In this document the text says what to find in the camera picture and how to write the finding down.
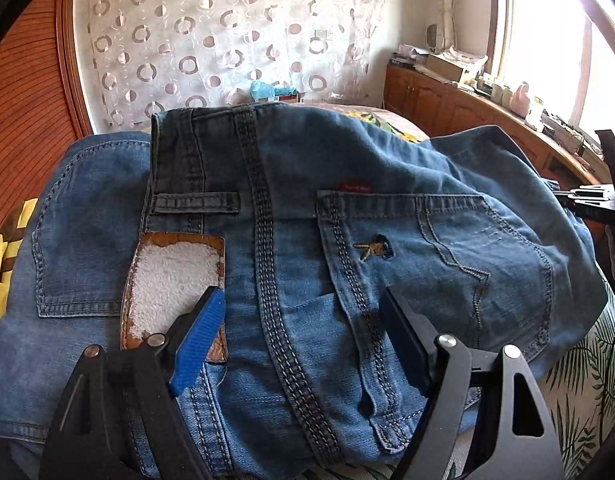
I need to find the yellow plush toy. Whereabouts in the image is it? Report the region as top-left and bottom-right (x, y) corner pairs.
(0, 199), (39, 333)

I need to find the wooden window cabinet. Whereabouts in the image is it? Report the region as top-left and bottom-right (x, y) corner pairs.
(384, 62), (605, 188)

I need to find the floral bed blanket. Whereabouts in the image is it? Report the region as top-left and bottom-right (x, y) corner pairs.
(307, 104), (615, 480)

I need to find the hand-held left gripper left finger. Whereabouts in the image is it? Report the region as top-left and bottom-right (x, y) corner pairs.
(38, 285), (227, 480)

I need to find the window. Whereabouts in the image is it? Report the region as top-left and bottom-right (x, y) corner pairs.
(496, 0), (615, 153)

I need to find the blue jeans pants plain pocket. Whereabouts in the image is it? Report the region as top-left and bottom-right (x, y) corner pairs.
(0, 132), (156, 480)

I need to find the floral window curtain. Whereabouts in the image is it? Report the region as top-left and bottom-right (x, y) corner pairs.
(430, 0), (489, 57)

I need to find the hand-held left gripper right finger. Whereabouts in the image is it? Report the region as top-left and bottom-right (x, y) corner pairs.
(379, 285), (559, 480)

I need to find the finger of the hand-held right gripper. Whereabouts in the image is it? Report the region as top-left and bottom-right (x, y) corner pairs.
(594, 129), (615, 196)
(556, 186), (615, 223)

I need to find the cardboard box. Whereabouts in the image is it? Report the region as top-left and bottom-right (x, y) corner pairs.
(426, 52), (484, 84)

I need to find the sheer curtain with circle print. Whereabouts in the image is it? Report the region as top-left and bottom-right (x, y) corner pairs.
(72, 0), (391, 132)

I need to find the red-brown wooden wardrobe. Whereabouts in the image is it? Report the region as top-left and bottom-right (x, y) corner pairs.
(0, 0), (94, 243)

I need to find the pink bottle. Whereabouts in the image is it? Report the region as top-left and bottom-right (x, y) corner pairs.
(509, 81), (534, 114)

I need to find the teal plastic bag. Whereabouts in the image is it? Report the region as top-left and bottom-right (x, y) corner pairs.
(250, 79), (289, 104)

